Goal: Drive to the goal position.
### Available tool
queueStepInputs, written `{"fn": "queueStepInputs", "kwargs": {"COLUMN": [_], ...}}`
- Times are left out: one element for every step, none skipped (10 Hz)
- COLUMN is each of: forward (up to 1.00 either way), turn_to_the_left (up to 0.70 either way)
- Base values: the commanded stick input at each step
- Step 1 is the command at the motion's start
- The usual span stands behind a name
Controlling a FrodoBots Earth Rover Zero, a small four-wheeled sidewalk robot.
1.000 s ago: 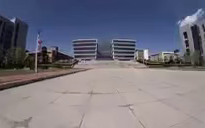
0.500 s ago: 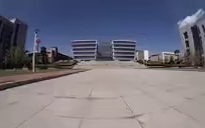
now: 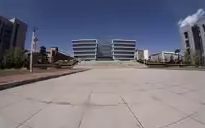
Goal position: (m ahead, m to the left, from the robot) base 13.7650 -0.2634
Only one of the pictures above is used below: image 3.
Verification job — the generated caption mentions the wide pale steps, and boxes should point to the wide pale steps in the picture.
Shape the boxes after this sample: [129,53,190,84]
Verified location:
[74,59,148,70]

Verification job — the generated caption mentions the striped twin-winged building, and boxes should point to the striped twin-winged building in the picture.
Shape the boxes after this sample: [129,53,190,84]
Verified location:
[71,38,137,62]

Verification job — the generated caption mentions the pale paved plaza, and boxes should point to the pale paved plaza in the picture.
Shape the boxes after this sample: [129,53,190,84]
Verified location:
[0,64,205,128]

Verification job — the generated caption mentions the small white building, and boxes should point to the small white building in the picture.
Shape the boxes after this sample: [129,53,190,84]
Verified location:
[135,49,150,61]

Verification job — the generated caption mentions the low brown building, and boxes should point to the low brown building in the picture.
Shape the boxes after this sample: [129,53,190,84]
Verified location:
[39,46,78,66]

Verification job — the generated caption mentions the low pale building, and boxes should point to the low pale building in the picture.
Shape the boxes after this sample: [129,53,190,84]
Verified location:
[149,50,180,63]

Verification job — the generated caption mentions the lattice tower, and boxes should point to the lattice tower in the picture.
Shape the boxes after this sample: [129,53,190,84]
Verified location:
[33,34,40,53]

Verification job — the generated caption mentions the pale lamp pole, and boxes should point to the pale lamp pole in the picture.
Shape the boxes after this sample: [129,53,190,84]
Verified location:
[29,27,39,73]

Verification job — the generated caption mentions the reddish ground strip with kerb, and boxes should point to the reddish ground strip with kerb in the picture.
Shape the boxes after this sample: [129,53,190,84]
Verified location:
[0,68,91,93]

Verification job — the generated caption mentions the row of green trees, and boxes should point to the row of green trees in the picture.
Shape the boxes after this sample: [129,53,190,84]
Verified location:
[0,46,29,70]
[181,49,205,67]

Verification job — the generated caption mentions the pale grid-fronted building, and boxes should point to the pale grid-fronted building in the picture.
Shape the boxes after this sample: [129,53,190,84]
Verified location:
[179,15,205,64]

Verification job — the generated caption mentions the dark glass building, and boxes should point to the dark glass building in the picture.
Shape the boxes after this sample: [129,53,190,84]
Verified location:
[0,9,28,61]

